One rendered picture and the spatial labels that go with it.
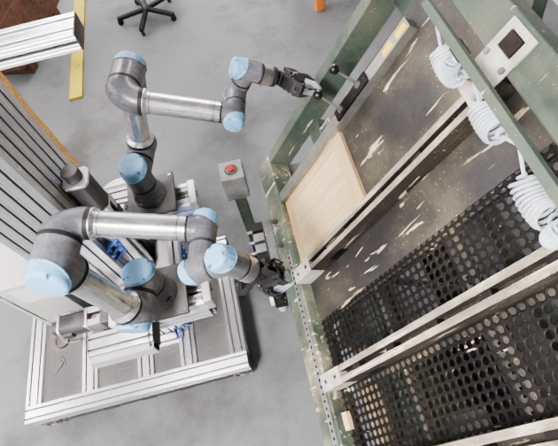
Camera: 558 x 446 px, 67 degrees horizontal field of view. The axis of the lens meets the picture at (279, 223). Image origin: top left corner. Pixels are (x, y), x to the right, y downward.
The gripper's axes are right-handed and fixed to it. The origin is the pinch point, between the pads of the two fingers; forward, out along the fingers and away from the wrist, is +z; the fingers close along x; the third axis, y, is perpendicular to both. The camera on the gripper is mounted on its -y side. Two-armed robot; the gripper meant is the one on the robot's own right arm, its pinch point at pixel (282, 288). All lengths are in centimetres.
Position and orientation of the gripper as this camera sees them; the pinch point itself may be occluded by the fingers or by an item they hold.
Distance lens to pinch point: 136.0
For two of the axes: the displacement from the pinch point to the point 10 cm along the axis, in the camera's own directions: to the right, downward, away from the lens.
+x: -2.2, -8.3, 5.1
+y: 8.1, -4.5, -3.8
